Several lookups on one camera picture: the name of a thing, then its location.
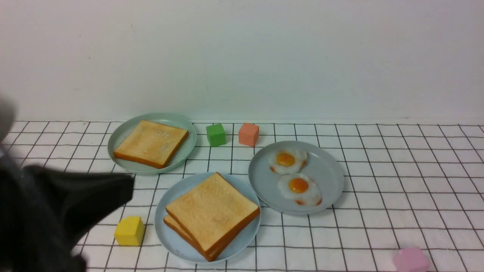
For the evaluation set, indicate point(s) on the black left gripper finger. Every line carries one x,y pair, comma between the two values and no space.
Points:
81,200

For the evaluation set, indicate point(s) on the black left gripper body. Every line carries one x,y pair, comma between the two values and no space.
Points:
32,237

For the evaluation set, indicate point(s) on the toast slice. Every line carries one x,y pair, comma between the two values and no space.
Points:
151,143
173,224
213,212

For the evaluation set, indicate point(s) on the yellow cube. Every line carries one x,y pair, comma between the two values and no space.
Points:
130,231

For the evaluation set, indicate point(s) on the light blue center plate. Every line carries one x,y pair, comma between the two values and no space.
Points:
178,246

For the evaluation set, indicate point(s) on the light green bread plate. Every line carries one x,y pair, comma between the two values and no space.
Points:
169,119

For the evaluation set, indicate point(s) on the checkered white tablecloth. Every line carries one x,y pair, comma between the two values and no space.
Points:
405,185

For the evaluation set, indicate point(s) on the green cube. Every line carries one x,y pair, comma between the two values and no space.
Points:
216,135

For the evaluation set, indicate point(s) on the orange cube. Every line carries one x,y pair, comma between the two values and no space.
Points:
248,134

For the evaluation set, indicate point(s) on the back fried egg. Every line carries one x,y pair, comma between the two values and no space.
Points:
287,161

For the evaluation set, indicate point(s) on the fried egg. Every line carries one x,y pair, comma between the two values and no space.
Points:
287,161
300,189

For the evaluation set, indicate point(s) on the grey egg plate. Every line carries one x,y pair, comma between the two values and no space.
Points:
320,166

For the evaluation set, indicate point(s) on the right fried egg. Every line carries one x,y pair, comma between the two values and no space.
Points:
300,189

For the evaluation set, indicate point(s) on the pink cube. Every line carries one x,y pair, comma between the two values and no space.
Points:
411,259

